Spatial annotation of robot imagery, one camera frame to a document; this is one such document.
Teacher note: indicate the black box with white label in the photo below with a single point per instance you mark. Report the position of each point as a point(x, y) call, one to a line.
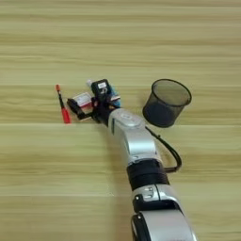
point(101, 88)

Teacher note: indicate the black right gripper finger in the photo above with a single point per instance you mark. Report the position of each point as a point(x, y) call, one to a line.
point(75, 108)
point(113, 101)

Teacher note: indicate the red marker pen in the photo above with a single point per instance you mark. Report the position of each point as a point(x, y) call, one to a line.
point(64, 113)

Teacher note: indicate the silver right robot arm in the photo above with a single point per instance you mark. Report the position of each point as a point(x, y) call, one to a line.
point(141, 147)

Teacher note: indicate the small red white box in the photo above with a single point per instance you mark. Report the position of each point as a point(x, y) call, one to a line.
point(83, 99)

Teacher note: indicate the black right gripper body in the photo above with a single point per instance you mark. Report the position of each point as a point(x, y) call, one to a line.
point(102, 111)

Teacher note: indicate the black mesh pen cup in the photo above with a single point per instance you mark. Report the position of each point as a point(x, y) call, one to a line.
point(164, 103)

